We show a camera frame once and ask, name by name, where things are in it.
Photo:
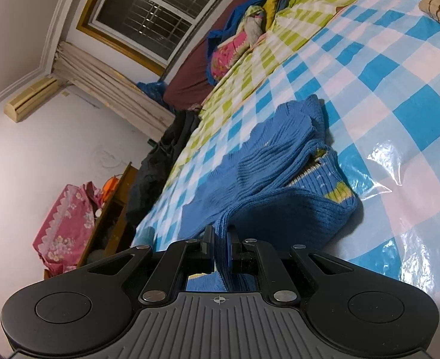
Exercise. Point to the wall air conditioner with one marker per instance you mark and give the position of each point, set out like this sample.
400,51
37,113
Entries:
28,101

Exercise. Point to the blue white checkered bedsheet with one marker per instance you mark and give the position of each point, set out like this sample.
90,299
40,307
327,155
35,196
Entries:
376,68

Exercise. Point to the left beige curtain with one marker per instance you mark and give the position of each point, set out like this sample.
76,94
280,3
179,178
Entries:
112,89

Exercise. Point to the orange bag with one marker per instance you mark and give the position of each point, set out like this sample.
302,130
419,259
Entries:
109,188

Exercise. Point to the maroon sofa bench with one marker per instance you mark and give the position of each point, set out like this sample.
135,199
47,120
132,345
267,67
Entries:
189,86

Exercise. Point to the dark blue plastic bag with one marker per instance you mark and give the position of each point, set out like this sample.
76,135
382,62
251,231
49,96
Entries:
156,92

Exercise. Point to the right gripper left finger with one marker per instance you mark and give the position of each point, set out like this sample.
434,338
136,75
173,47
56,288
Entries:
181,260

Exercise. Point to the wooden TV cabinet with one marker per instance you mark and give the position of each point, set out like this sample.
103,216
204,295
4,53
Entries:
110,233

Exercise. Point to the black jacket on bed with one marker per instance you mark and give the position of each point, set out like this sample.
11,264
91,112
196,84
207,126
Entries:
155,168

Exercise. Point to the green white checkered bedsheet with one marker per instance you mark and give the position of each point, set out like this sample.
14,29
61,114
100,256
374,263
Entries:
292,28

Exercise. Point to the pink floral cloth cover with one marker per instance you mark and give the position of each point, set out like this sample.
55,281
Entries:
63,236

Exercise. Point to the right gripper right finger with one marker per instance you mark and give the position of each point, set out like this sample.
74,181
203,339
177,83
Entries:
255,266

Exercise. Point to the blue knitted sweater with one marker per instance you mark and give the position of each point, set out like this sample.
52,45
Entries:
283,186

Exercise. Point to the blue blanket on bench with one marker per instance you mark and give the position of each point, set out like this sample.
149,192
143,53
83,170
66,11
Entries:
214,38

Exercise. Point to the barred window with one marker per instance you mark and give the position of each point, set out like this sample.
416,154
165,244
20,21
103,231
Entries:
152,33

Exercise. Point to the pink floral folded quilt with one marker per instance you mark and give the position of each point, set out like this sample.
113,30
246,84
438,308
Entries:
249,30

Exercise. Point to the yellow folded cloth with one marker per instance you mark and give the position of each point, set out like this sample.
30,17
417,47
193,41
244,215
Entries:
270,9

